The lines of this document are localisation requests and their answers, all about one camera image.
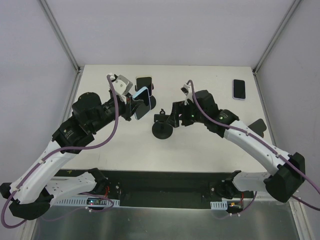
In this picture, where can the right white slotted cable duct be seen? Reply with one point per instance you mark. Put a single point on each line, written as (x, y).
(219, 205)

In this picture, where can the black phone cream case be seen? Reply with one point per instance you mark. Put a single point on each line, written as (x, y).
(144, 81)

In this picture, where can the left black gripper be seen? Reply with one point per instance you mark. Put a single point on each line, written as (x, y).
(129, 108)

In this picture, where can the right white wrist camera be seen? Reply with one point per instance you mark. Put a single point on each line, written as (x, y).
(187, 90)

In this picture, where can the black phone lavender case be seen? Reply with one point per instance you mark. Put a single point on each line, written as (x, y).
(239, 89)

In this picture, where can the left white slotted cable duct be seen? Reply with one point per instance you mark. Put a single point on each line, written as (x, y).
(84, 201)

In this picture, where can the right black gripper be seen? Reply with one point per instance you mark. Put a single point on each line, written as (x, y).
(175, 113)

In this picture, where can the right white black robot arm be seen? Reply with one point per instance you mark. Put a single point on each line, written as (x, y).
(283, 173)

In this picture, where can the right aluminium frame post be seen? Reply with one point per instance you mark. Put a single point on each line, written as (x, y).
(276, 35)

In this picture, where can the left aluminium frame post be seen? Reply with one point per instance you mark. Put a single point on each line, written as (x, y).
(59, 34)

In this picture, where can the black phone blue case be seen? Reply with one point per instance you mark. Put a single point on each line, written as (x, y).
(142, 102)

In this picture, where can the aluminium frame post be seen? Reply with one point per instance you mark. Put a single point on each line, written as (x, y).
(276, 35)
(59, 34)

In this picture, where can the white slotted cable duct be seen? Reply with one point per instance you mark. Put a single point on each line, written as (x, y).
(219, 205)
(84, 201)

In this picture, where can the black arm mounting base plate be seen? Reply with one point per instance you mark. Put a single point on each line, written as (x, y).
(158, 189)

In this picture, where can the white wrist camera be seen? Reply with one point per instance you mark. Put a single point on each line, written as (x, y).
(187, 90)
(121, 85)

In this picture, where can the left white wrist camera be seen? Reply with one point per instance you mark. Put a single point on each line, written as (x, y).
(121, 85)

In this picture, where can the black round-base phone stand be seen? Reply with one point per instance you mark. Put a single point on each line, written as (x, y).
(153, 101)

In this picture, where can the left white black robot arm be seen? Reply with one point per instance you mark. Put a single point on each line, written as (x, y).
(92, 124)

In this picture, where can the black stand on brown disc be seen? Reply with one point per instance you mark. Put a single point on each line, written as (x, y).
(258, 127)

